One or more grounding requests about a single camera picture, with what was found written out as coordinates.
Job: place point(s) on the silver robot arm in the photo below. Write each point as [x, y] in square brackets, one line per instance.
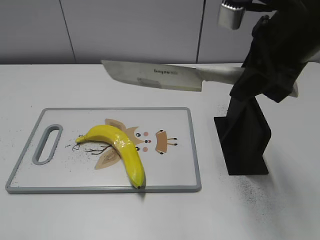
[230, 16]

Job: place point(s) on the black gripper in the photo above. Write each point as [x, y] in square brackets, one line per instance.
[281, 46]

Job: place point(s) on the white grey-rimmed cutting board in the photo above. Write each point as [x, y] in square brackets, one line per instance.
[52, 163]

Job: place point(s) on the yellow plastic banana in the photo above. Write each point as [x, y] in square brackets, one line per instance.
[126, 149]

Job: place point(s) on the black knife stand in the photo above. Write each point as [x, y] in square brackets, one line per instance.
[243, 134]

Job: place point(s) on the white-handled kitchen knife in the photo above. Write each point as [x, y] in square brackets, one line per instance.
[172, 77]

